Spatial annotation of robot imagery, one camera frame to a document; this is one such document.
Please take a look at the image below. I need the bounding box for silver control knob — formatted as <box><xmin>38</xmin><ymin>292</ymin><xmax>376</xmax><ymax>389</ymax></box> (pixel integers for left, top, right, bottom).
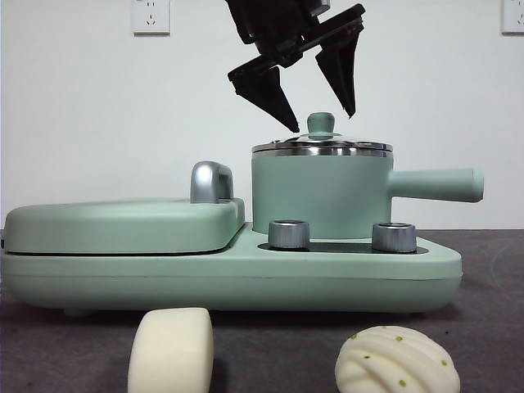
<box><xmin>268</xmin><ymin>219</ymin><xmax>311</xmax><ymax>250</ymax></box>
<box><xmin>371</xmin><ymin>222</ymin><xmax>418</xmax><ymax>253</ymax></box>

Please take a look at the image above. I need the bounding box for white bun with green dots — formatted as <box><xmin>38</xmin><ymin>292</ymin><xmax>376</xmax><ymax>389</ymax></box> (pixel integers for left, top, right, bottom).
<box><xmin>334</xmin><ymin>325</ymin><xmax>462</xmax><ymax>393</ymax></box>

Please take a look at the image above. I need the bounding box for mint green handled pot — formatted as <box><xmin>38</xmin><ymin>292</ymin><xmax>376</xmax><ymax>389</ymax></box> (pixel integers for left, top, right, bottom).
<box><xmin>251</xmin><ymin>147</ymin><xmax>486</xmax><ymax>242</ymax></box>

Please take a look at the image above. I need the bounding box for silver griddle lid handle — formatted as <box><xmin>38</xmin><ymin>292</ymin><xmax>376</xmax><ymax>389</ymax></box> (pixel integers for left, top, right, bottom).
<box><xmin>190</xmin><ymin>160</ymin><xmax>236</xmax><ymax>205</ymax></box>

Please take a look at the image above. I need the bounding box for plain white steamed bun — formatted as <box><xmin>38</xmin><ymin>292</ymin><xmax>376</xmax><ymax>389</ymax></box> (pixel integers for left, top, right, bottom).
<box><xmin>127</xmin><ymin>307</ymin><xmax>215</xmax><ymax>393</ymax></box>

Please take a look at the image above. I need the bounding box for mint green breakfast machine base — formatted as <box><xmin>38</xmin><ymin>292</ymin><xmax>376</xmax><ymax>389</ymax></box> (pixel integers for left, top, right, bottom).
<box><xmin>0</xmin><ymin>223</ymin><xmax>463</xmax><ymax>318</ymax></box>

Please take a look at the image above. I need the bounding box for mint green griddle lid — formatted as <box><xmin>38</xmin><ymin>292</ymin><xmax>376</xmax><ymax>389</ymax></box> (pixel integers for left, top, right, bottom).
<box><xmin>2</xmin><ymin>196</ymin><xmax>247</xmax><ymax>255</ymax></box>

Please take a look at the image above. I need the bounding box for white wall socket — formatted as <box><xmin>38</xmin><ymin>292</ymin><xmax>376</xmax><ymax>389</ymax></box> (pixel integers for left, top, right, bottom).
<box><xmin>501</xmin><ymin>0</ymin><xmax>524</xmax><ymax>35</ymax></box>
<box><xmin>130</xmin><ymin>0</ymin><xmax>171</xmax><ymax>36</ymax></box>

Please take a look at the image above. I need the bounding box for glass pot lid green knob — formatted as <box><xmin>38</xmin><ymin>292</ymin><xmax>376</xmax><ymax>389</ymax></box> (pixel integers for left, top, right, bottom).
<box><xmin>251</xmin><ymin>112</ymin><xmax>395</xmax><ymax>159</ymax></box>

